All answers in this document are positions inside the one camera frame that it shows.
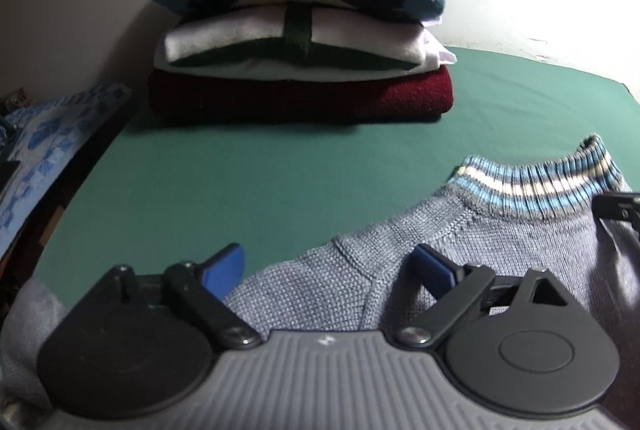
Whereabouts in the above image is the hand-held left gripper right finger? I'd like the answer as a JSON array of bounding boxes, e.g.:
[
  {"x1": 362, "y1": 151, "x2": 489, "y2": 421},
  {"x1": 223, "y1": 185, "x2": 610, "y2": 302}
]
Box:
[{"x1": 396, "y1": 243, "x2": 584, "y2": 349}]

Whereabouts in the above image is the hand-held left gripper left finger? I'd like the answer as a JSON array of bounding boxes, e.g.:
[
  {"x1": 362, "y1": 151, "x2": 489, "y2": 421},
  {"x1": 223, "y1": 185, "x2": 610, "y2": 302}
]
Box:
[{"x1": 75, "y1": 241, "x2": 263, "y2": 352}]

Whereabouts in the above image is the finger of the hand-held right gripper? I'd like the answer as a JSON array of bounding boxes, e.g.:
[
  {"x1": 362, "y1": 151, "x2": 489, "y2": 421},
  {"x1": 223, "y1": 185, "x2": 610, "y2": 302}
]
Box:
[{"x1": 592, "y1": 191, "x2": 640, "y2": 232}]

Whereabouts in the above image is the grey striped knit sweater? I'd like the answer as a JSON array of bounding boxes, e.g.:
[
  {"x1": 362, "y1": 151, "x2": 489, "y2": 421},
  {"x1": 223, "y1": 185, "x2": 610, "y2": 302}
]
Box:
[{"x1": 0, "y1": 134, "x2": 640, "y2": 416}]

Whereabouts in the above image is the maroon knit sweater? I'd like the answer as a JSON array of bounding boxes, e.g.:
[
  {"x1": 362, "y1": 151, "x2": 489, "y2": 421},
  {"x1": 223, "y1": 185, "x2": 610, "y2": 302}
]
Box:
[{"x1": 147, "y1": 63, "x2": 455, "y2": 123}]

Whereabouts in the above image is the pale lilac garment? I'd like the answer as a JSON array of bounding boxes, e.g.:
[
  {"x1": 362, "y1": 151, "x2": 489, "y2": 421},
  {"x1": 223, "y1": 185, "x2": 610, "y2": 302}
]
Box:
[{"x1": 422, "y1": 15, "x2": 458, "y2": 64}]

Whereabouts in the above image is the blue white patterned towel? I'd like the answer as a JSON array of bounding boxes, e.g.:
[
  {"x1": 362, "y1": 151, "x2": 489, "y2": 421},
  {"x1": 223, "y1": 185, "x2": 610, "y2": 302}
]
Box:
[{"x1": 0, "y1": 83, "x2": 133, "y2": 256}]

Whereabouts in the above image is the white and dark green garment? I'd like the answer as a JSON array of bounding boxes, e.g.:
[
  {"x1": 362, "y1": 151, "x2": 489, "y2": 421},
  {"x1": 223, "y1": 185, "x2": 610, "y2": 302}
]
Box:
[{"x1": 154, "y1": 1, "x2": 433, "y2": 78}]

